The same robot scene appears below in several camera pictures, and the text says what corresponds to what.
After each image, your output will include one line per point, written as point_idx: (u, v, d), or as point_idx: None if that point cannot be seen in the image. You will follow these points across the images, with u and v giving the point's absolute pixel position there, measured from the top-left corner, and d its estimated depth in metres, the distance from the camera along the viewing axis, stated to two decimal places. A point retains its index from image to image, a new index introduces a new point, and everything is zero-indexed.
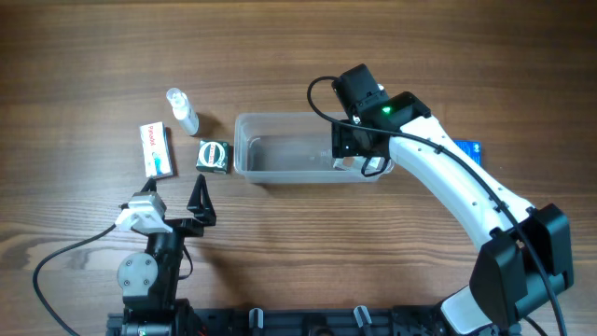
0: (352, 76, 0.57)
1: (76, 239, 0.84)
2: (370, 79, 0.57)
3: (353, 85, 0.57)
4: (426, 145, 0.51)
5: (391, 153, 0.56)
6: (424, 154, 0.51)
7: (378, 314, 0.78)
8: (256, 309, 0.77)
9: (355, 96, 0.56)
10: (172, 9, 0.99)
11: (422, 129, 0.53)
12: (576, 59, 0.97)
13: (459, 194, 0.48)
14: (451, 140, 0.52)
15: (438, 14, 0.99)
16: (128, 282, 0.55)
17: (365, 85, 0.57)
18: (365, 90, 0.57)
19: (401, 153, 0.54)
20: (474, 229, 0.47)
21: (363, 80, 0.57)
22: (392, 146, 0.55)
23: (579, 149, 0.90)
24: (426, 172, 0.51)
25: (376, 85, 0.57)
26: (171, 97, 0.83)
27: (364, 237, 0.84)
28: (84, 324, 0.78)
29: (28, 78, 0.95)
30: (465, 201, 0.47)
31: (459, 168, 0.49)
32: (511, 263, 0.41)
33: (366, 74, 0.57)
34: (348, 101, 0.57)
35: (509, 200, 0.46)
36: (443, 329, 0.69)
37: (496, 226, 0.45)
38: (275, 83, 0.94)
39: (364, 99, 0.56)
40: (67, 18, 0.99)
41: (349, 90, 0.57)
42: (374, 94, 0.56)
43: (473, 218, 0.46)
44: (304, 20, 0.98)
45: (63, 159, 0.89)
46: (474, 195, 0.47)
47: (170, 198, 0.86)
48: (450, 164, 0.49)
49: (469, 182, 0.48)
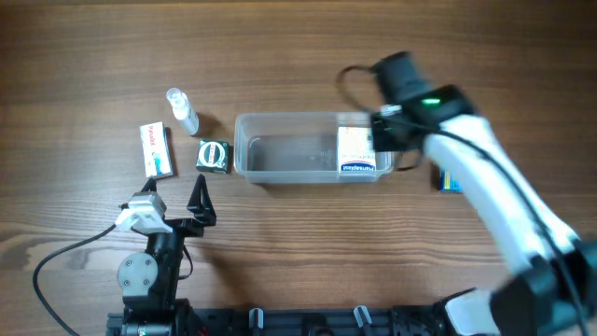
0: (393, 61, 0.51)
1: (76, 239, 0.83)
2: (413, 67, 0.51)
3: (393, 71, 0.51)
4: (468, 146, 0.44)
5: (425, 147, 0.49)
6: (465, 156, 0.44)
7: (378, 314, 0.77)
8: (256, 309, 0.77)
9: (395, 81, 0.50)
10: (172, 10, 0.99)
11: (465, 130, 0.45)
12: (575, 59, 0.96)
13: (499, 207, 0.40)
14: (496, 147, 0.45)
15: (438, 14, 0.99)
16: (128, 282, 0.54)
17: (407, 71, 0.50)
18: (405, 76, 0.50)
19: (440, 152, 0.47)
20: (507, 250, 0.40)
21: (403, 67, 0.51)
22: (429, 144, 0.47)
23: (580, 149, 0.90)
24: (463, 175, 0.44)
25: (417, 76, 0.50)
26: (171, 97, 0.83)
27: (364, 237, 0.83)
28: (84, 324, 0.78)
29: (29, 78, 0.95)
30: (504, 216, 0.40)
31: (501, 176, 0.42)
32: (548, 296, 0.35)
33: (408, 60, 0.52)
34: (385, 87, 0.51)
35: (552, 225, 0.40)
36: (442, 326, 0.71)
37: (536, 249, 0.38)
38: (275, 83, 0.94)
39: (404, 87, 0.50)
40: (67, 19, 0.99)
41: (388, 76, 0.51)
42: (417, 83, 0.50)
43: (508, 235, 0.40)
44: (304, 20, 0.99)
45: (64, 159, 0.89)
46: (517, 210, 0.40)
47: (171, 198, 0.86)
48: (492, 172, 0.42)
49: (512, 195, 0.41)
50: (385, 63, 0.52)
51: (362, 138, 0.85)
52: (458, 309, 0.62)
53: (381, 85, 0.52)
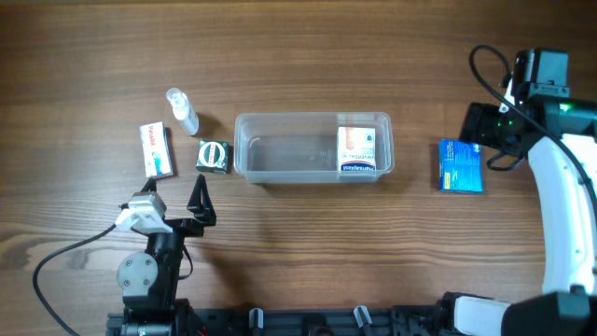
0: (547, 55, 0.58)
1: (76, 239, 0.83)
2: (559, 67, 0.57)
3: (542, 63, 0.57)
4: (576, 170, 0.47)
5: (532, 148, 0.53)
6: (566, 175, 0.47)
7: (378, 314, 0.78)
8: (256, 309, 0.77)
9: (537, 76, 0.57)
10: (172, 10, 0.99)
11: (581, 147, 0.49)
12: (576, 60, 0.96)
13: (569, 235, 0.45)
14: None
15: (438, 14, 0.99)
16: (128, 283, 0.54)
17: (552, 70, 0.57)
18: (548, 76, 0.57)
19: (545, 160, 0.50)
20: (558, 267, 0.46)
21: (554, 65, 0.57)
22: (539, 146, 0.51)
23: None
24: (553, 190, 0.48)
25: (562, 77, 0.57)
26: (171, 97, 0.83)
27: (364, 237, 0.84)
28: (84, 324, 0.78)
29: (29, 78, 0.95)
30: (571, 244, 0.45)
31: (587, 213, 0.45)
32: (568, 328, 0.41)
33: (562, 58, 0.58)
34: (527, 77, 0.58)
35: None
36: (443, 308, 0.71)
37: (584, 283, 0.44)
38: (275, 83, 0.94)
39: (546, 83, 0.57)
40: (67, 18, 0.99)
41: (535, 68, 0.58)
42: (556, 86, 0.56)
43: (564, 258, 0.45)
44: (304, 20, 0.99)
45: (64, 159, 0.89)
46: (582, 242, 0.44)
47: (171, 198, 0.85)
48: (584, 200, 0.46)
49: (590, 227, 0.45)
50: (535, 56, 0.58)
51: (361, 138, 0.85)
52: (465, 302, 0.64)
53: (520, 76, 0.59)
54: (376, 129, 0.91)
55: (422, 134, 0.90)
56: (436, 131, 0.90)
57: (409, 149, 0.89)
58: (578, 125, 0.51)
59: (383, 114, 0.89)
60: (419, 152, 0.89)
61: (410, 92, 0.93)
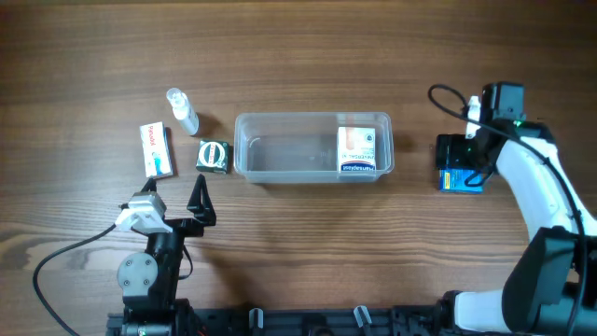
0: (506, 87, 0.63)
1: (76, 239, 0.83)
2: (518, 96, 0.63)
3: (503, 94, 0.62)
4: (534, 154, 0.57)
5: (500, 158, 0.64)
6: (529, 160, 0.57)
7: (378, 314, 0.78)
8: (256, 309, 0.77)
9: (499, 104, 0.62)
10: (172, 10, 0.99)
11: (538, 146, 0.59)
12: (576, 59, 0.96)
13: (543, 198, 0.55)
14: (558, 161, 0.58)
15: (438, 14, 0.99)
16: (128, 282, 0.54)
17: (511, 100, 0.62)
18: (508, 104, 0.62)
19: (509, 158, 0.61)
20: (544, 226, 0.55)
21: (513, 94, 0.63)
22: (505, 152, 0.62)
23: (580, 149, 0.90)
24: (523, 175, 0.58)
25: (520, 104, 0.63)
26: (171, 97, 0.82)
27: (364, 237, 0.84)
28: (84, 324, 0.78)
29: (29, 78, 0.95)
30: (546, 203, 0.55)
31: (551, 180, 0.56)
32: (558, 255, 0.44)
33: (520, 90, 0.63)
34: (490, 105, 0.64)
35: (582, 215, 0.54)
36: (443, 308, 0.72)
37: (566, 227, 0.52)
38: (275, 83, 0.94)
39: (506, 110, 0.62)
40: (67, 18, 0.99)
41: (497, 97, 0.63)
42: (515, 112, 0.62)
43: (546, 216, 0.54)
44: (304, 20, 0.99)
45: (64, 159, 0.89)
46: (554, 200, 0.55)
47: (171, 198, 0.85)
48: (548, 174, 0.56)
49: (557, 190, 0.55)
50: (496, 87, 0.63)
51: (361, 138, 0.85)
52: (466, 298, 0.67)
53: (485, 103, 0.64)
54: (376, 129, 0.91)
55: (422, 134, 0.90)
56: (436, 131, 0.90)
57: (409, 149, 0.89)
58: (532, 136, 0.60)
59: (383, 114, 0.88)
60: (419, 152, 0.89)
61: (410, 92, 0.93)
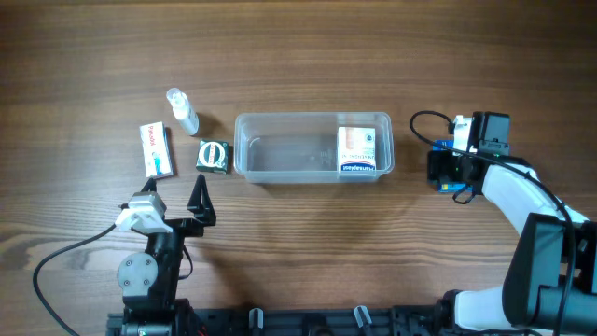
0: (493, 118, 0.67)
1: (76, 239, 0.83)
2: (503, 128, 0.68)
3: (490, 125, 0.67)
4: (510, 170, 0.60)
5: (483, 185, 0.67)
6: (507, 174, 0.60)
7: (378, 314, 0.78)
8: (256, 309, 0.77)
9: (485, 135, 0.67)
10: (172, 10, 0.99)
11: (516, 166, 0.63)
12: (576, 59, 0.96)
13: (527, 200, 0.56)
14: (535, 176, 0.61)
15: (438, 14, 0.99)
16: (128, 283, 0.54)
17: (496, 131, 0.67)
18: (494, 134, 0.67)
19: (492, 181, 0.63)
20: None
21: (498, 126, 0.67)
22: (487, 178, 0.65)
23: (580, 149, 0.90)
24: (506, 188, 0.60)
25: (506, 135, 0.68)
26: (171, 97, 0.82)
27: (364, 237, 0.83)
28: (85, 324, 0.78)
29: (29, 79, 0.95)
30: (533, 204, 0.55)
31: (533, 187, 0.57)
32: (550, 238, 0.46)
33: (506, 120, 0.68)
34: (478, 134, 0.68)
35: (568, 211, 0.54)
36: (443, 308, 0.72)
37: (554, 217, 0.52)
38: (275, 83, 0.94)
39: (491, 141, 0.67)
40: (67, 19, 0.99)
41: (484, 127, 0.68)
42: (499, 143, 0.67)
43: None
44: (305, 20, 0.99)
45: (64, 159, 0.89)
46: (539, 199, 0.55)
47: (171, 198, 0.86)
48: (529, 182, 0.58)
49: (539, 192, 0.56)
50: (484, 117, 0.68)
51: (361, 138, 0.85)
52: (467, 297, 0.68)
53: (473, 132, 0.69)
54: (376, 129, 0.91)
55: (422, 134, 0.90)
56: (436, 131, 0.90)
57: (409, 149, 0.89)
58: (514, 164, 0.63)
59: (383, 114, 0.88)
60: (419, 152, 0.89)
61: (411, 92, 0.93)
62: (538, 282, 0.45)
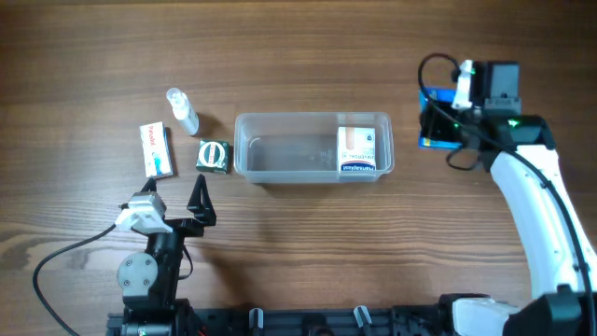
0: (499, 68, 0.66)
1: (76, 239, 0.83)
2: (509, 79, 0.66)
3: (495, 78, 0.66)
4: (537, 175, 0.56)
5: (493, 164, 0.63)
6: (530, 182, 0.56)
7: (378, 314, 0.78)
8: (256, 309, 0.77)
9: (491, 91, 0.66)
10: (172, 10, 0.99)
11: (539, 160, 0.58)
12: (576, 59, 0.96)
13: (546, 238, 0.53)
14: (561, 181, 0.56)
15: (438, 14, 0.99)
16: (128, 283, 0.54)
17: (503, 84, 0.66)
18: (500, 90, 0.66)
19: (506, 172, 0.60)
20: (543, 271, 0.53)
21: (506, 77, 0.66)
22: (502, 165, 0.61)
23: (580, 150, 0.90)
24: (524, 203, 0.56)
25: (512, 88, 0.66)
26: (171, 97, 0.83)
27: (364, 237, 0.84)
28: (84, 324, 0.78)
29: (29, 79, 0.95)
30: (548, 246, 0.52)
31: (556, 213, 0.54)
32: (565, 323, 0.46)
33: (513, 68, 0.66)
34: (482, 90, 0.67)
35: (591, 262, 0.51)
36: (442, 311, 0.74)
37: (570, 281, 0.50)
38: (275, 83, 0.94)
39: (498, 97, 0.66)
40: (68, 18, 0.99)
41: (491, 81, 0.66)
42: (508, 97, 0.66)
43: (548, 262, 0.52)
44: (304, 20, 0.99)
45: (64, 159, 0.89)
46: (559, 243, 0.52)
47: (171, 198, 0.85)
48: (552, 207, 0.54)
49: (561, 230, 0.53)
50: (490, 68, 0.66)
51: (361, 138, 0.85)
52: (465, 309, 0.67)
53: (477, 86, 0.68)
54: (376, 129, 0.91)
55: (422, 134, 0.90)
56: None
57: (409, 149, 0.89)
58: (528, 133, 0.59)
59: (384, 115, 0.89)
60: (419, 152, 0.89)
61: (411, 92, 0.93)
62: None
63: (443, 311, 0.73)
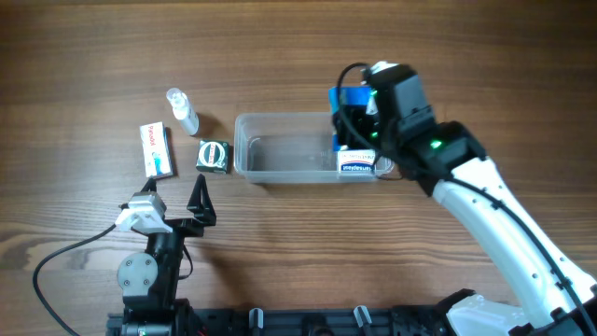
0: (397, 80, 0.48)
1: (76, 239, 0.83)
2: (417, 91, 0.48)
3: (398, 94, 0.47)
4: (484, 198, 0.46)
5: (437, 193, 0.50)
6: (479, 208, 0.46)
7: (378, 314, 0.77)
8: (256, 309, 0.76)
9: (398, 110, 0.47)
10: (172, 10, 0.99)
11: (477, 176, 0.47)
12: (576, 59, 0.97)
13: (520, 264, 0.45)
14: (507, 189, 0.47)
15: (438, 14, 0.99)
16: (128, 283, 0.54)
17: (409, 98, 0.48)
18: (409, 105, 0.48)
19: (446, 198, 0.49)
20: (531, 301, 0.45)
21: (410, 91, 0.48)
22: (440, 191, 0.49)
23: (580, 150, 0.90)
24: (482, 230, 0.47)
25: (424, 101, 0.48)
26: (171, 97, 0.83)
27: (364, 237, 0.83)
28: (84, 324, 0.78)
29: (28, 79, 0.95)
30: (525, 272, 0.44)
31: (518, 230, 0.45)
32: None
33: (414, 79, 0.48)
34: (388, 111, 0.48)
35: (572, 274, 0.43)
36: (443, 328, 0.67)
37: (560, 305, 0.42)
38: (275, 83, 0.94)
39: (411, 116, 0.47)
40: (68, 18, 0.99)
41: (395, 102, 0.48)
42: (421, 112, 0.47)
43: (532, 291, 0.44)
44: (305, 20, 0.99)
45: (64, 159, 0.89)
46: (534, 265, 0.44)
47: (171, 198, 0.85)
48: (510, 225, 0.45)
49: (530, 248, 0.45)
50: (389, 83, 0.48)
51: None
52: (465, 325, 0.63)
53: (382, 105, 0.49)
54: None
55: None
56: None
57: None
58: (458, 153, 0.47)
59: None
60: None
61: None
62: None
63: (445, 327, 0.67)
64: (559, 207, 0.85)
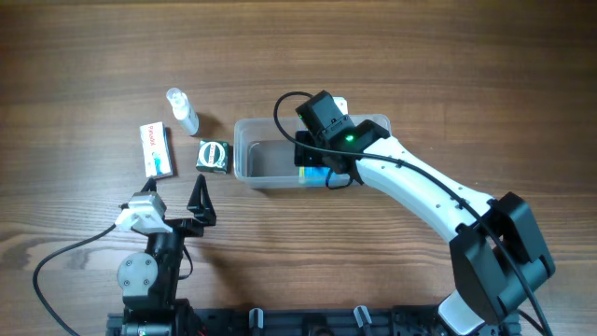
0: (313, 103, 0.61)
1: (76, 240, 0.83)
2: (331, 106, 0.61)
3: (318, 114, 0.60)
4: (388, 161, 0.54)
5: (361, 174, 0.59)
6: (388, 171, 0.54)
7: (378, 314, 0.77)
8: (256, 309, 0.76)
9: (321, 124, 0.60)
10: (172, 10, 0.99)
11: (383, 148, 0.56)
12: (575, 58, 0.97)
13: (424, 202, 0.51)
14: (409, 153, 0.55)
15: (437, 14, 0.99)
16: (128, 283, 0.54)
17: (326, 113, 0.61)
18: (328, 118, 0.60)
19: (364, 173, 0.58)
20: (444, 230, 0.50)
21: (327, 108, 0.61)
22: (361, 171, 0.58)
23: (579, 149, 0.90)
24: (394, 186, 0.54)
25: (339, 112, 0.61)
26: (171, 97, 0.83)
27: (364, 237, 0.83)
28: (85, 324, 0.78)
29: (29, 79, 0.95)
30: (430, 204, 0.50)
31: (420, 177, 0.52)
32: (483, 255, 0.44)
33: (326, 98, 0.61)
34: (314, 128, 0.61)
35: (470, 197, 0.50)
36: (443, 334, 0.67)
37: (460, 221, 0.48)
38: (275, 83, 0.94)
39: (330, 125, 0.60)
40: (68, 18, 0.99)
41: (315, 118, 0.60)
42: (339, 120, 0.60)
43: (439, 219, 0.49)
44: (305, 20, 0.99)
45: (64, 159, 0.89)
46: (436, 197, 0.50)
47: (171, 198, 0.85)
48: (411, 174, 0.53)
49: (429, 187, 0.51)
50: (308, 108, 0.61)
51: None
52: (453, 314, 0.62)
53: (311, 127, 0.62)
54: None
55: (423, 134, 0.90)
56: (436, 130, 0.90)
57: (409, 149, 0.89)
58: (368, 141, 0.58)
59: (383, 118, 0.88)
60: (418, 152, 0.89)
61: (411, 92, 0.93)
62: (499, 299, 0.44)
63: (446, 329, 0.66)
64: (559, 206, 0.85)
